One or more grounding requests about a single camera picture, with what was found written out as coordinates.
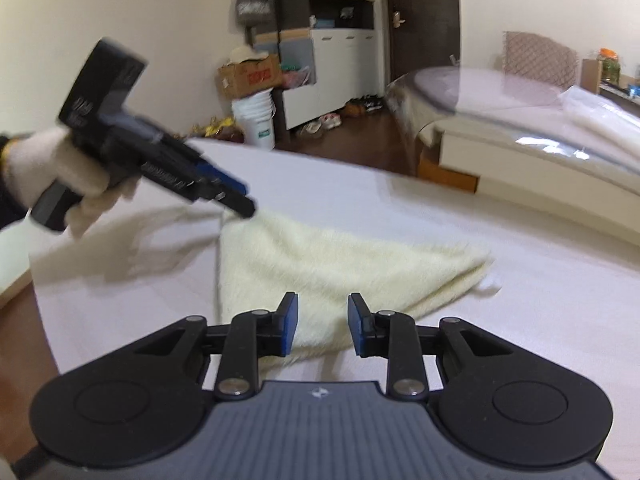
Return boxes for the person's left forearm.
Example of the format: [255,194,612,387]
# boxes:
[0,132,28,233]

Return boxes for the row of cooking oil bottles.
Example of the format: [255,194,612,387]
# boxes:
[192,116,244,143]

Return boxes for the colourful plastic bags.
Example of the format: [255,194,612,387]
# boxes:
[280,62,313,89]

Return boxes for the jar with orange lid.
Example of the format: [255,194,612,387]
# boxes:
[600,49,622,82]

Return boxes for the pale yellow towel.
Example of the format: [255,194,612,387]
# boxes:
[29,206,497,361]

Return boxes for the dark wooden door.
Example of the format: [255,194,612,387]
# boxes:
[382,0,461,87]

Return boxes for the person's left hand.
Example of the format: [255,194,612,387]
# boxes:
[5,127,141,241]

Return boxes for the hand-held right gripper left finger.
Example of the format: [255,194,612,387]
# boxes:
[99,290,301,403]

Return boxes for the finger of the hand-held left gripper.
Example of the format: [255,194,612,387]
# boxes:
[192,159,249,195]
[190,180,257,219]

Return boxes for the wooden desktop shelf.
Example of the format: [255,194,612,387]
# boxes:
[581,57,640,97]

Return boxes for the white plastic bucket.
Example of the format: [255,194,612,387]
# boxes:
[231,91,277,151]

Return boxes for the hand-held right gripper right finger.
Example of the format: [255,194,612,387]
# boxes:
[346,291,547,403]

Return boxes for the white cabinet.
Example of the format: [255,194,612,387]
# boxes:
[280,0,377,131]

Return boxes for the beige dining table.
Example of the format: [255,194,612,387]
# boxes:
[387,65,640,261]

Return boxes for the cardboard box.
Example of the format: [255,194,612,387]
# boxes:
[216,55,282,100]

